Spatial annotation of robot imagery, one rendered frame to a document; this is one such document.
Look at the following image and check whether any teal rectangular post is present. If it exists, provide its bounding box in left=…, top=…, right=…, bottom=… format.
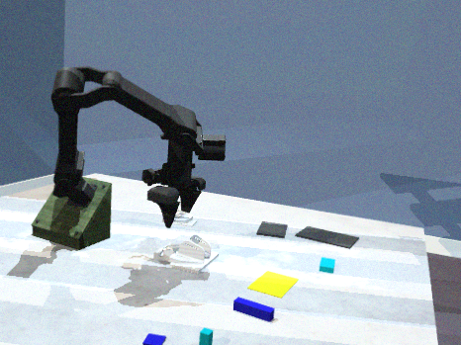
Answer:
left=199, top=328, right=213, bottom=345

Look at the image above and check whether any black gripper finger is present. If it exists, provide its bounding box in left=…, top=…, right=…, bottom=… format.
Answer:
left=153, top=201, right=180, bottom=228
left=179, top=191, right=202, bottom=213

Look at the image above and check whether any small cyan cube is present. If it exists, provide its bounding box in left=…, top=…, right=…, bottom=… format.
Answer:
left=320, top=258, right=334, bottom=273

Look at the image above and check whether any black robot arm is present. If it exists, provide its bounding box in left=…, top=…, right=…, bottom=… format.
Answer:
left=51, top=66, right=226, bottom=208

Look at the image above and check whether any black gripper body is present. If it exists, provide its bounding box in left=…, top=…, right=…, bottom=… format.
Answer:
left=146, top=158, right=206, bottom=205

